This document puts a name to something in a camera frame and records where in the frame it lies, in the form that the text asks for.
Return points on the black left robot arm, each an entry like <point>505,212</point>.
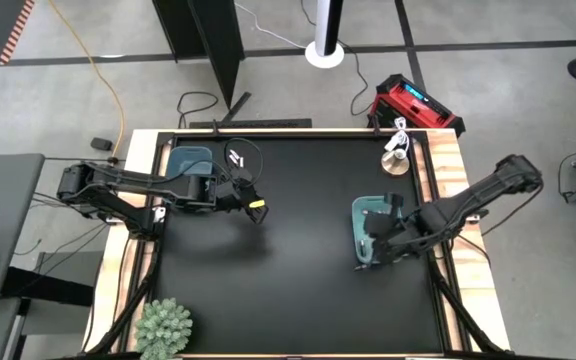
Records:
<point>118,182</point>

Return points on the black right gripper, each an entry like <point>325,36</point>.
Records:
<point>398,237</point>

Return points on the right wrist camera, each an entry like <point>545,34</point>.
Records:
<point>394,202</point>

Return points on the black partition panel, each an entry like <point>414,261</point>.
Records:
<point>208,35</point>

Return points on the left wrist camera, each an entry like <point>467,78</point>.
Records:
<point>242,178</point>

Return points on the blue-grey plastic tray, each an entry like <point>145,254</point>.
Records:
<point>190,160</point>

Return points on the grey desk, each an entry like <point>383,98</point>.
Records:
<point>8,225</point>

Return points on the white tower fan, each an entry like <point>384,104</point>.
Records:
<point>324,59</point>

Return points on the red black power station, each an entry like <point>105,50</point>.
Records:
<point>408,107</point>

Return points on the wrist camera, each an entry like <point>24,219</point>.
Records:
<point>242,178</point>
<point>394,202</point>

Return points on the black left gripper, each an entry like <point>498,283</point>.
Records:
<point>233,200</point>

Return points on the black power adapter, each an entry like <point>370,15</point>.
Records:
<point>101,144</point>

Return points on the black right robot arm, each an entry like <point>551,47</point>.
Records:
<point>478,195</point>

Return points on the brass round camera base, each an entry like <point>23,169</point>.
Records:
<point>395,166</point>

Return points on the black power strip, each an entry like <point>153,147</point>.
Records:
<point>253,123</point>

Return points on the black desk foot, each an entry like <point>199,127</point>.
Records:
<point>43,292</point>

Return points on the green potted plant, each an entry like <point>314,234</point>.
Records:
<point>163,330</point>

